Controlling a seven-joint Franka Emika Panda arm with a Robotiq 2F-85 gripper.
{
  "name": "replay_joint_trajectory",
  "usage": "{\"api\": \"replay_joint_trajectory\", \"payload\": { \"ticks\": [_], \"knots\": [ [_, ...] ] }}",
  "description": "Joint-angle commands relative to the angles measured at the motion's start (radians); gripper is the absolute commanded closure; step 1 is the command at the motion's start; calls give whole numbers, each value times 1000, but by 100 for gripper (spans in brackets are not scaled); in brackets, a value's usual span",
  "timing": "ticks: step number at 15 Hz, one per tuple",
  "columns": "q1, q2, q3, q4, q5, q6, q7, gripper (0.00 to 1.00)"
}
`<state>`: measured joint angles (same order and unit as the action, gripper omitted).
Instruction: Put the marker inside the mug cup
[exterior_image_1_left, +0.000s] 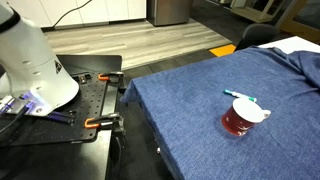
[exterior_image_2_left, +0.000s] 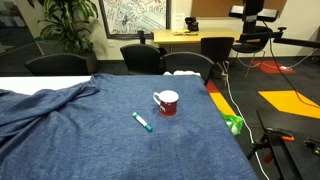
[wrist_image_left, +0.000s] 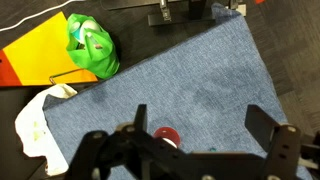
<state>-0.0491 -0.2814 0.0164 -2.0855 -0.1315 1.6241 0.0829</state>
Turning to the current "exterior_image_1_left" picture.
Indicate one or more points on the teal capped white marker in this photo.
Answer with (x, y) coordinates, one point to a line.
(239, 95)

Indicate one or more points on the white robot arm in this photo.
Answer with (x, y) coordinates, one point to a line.
(34, 76)

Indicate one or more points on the red mug white interior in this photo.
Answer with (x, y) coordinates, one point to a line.
(243, 115)

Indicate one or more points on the blue denim tablecloth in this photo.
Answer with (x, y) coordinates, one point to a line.
(184, 107)

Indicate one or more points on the stainless steel appliance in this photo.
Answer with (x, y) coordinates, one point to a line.
(168, 12)

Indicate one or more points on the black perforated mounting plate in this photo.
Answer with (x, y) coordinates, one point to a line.
(65, 124)

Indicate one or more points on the dark office chair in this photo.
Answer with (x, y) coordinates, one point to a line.
(257, 34)

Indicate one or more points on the orange handled clamp near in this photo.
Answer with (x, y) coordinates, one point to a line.
(101, 121)

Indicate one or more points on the orange handled clamp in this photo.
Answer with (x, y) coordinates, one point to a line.
(110, 75)
(101, 121)

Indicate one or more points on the orange handled clamp far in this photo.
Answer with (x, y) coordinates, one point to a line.
(110, 75)

